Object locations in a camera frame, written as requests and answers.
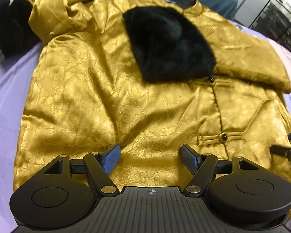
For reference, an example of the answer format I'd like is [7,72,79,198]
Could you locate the gold satin jacket black fur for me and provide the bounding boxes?
[13,0,291,222]

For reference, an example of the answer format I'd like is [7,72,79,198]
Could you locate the purple floral bed sheet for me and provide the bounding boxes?
[0,0,291,233]

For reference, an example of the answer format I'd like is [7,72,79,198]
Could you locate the black knit garment left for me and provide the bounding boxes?
[0,0,40,58]

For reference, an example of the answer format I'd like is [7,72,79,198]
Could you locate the black wire shelf rack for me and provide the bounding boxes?
[249,0,291,52]

